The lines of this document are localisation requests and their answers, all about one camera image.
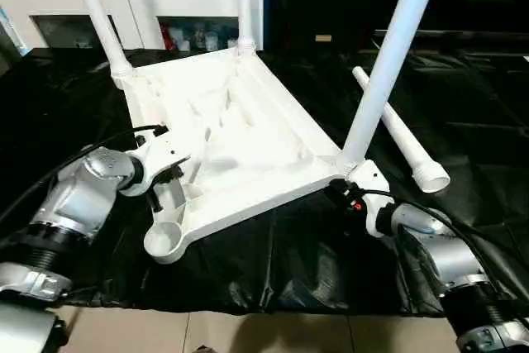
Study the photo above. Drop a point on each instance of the white plastic table leg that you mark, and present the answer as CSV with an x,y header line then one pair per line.
x,y
99,18
384,72
244,1
413,146

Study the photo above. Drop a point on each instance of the white plastic table top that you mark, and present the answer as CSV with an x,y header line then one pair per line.
x,y
256,130

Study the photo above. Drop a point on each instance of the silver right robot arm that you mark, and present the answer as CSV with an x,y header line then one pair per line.
x,y
450,254

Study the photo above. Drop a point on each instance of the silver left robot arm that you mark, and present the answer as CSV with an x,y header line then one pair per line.
x,y
82,192

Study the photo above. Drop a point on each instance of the black cloth mat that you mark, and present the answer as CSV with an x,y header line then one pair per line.
x,y
289,270

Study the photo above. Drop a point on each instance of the red bottle in cabinet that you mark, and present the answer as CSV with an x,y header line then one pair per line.
x,y
168,39

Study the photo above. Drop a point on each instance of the small tan label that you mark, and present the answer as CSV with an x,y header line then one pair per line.
x,y
323,38

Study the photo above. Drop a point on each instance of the black metal stand leg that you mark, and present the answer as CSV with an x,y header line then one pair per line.
x,y
72,324

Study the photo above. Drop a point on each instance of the dark round robot part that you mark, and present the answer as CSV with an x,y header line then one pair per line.
x,y
203,349

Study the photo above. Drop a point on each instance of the white cabinet with glass doors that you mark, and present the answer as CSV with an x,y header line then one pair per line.
x,y
186,1

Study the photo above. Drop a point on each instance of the blue vertical panel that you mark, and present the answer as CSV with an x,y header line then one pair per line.
x,y
268,1

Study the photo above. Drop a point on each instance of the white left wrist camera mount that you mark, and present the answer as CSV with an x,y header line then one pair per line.
x,y
161,150

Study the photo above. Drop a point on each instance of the dark metal rail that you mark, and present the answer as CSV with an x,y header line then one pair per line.
x,y
475,35

